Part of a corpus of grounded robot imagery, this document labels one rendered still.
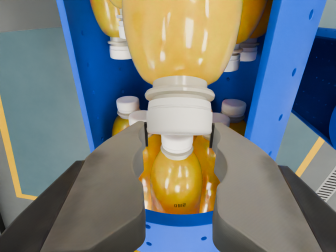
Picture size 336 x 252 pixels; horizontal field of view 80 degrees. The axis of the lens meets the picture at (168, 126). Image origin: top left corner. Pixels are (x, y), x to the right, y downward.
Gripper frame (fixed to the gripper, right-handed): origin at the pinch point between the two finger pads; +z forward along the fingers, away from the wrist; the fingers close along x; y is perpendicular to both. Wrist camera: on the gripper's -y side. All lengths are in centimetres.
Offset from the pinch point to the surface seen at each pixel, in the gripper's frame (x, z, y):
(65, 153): -95, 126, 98
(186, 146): 1.1, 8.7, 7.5
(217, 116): 5.7, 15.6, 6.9
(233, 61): 6.2, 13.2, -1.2
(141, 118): -5.1, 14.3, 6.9
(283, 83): 8.6, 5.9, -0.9
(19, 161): -140, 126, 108
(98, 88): -12.9, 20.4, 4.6
